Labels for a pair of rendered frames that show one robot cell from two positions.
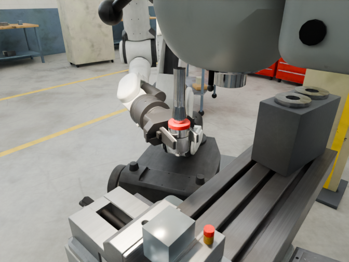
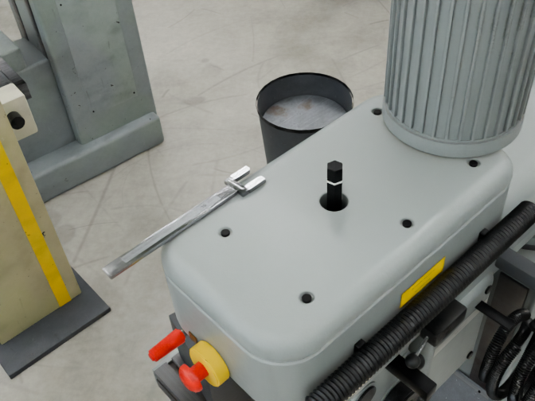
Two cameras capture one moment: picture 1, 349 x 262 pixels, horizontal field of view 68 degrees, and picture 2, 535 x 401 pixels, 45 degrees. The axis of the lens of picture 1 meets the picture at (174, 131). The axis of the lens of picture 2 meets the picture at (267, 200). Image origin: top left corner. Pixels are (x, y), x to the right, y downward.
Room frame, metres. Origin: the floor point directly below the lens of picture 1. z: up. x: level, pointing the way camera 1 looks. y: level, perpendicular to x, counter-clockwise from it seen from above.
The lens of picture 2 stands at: (0.36, 0.53, 2.49)
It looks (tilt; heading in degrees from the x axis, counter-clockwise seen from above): 44 degrees down; 280
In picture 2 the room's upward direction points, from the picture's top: 5 degrees counter-clockwise
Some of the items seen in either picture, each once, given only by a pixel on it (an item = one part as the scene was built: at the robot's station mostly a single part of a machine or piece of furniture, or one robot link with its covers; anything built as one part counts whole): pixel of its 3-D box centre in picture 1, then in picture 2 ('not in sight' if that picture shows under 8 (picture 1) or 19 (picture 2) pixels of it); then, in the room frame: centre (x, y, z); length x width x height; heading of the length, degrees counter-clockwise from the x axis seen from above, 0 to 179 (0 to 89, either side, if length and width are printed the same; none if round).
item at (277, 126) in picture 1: (295, 126); (212, 354); (0.68, -0.35, 1.06); 0.22 x 0.12 x 0.20; 127
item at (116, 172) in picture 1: (120, 182); not in sight; (1.14, 0.30, 0.50); 0.20 x 0.05 x 0.20; 162
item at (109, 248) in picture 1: (144, 230); not in sight; (0.31, 0.05, 1.05); 0.12 x 0.06 x 0.04; 139
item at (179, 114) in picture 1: (179, 95); not in sight; (0.50, -0.01, 1.22); 0.03 x 0.03 x 0.11
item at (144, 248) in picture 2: not in sight; (185, 220); (0.56, -0.03, 1.89); 0.24 x 0.04 x 0.01; 50
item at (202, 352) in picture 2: not in sight; (208, 364); (0.53, 0.09, 1.76); 0.06 x 0.02 x 0.06; 139
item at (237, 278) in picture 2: not in sight; (341, 235); (0.37, -0.09, 1.81); 0.47 x 0.26 x 0.16; 49
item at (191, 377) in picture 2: not in sight; (194, 375); (0.54, 0.11, 1.76); 0.04 x 0.03 x 0.04; 139
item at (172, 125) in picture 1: (178, 123); not in sight; (0.50, -0.01, 1.16); 0.05 x 0.05 x 0.01
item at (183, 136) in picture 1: (178, 137); not in sight; (0.50, -0.01, 1.12); 0.05 x 0.05 x 0.06
